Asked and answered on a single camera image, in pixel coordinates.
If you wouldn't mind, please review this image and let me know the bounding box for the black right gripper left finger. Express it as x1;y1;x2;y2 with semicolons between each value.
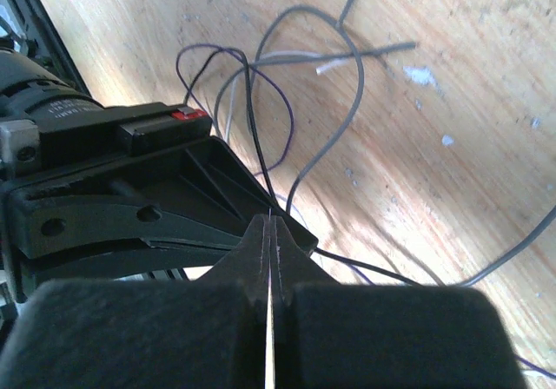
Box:
1;215;272;388

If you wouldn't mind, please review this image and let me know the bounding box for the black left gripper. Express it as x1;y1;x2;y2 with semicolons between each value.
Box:
1;101;317;285

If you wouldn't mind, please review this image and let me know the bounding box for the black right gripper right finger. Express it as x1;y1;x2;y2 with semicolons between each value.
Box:
269;217;526;388

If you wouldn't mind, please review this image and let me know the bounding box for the black thin wire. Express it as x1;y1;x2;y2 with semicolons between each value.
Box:
184;48;422;286

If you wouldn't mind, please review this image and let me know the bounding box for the dark purple thin wire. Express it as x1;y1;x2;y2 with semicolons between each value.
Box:
175;43;556;375

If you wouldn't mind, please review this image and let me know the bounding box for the white thin wire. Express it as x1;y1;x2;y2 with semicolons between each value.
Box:
223;50;351;142

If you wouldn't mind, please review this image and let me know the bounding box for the grey thin wire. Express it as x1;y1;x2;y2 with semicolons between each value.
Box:
212;0;556;288

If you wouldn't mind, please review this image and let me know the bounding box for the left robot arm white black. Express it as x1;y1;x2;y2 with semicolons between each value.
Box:
1;49;326;301

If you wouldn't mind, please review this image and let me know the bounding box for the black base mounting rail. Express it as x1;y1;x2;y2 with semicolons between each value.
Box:
1;0;90;95

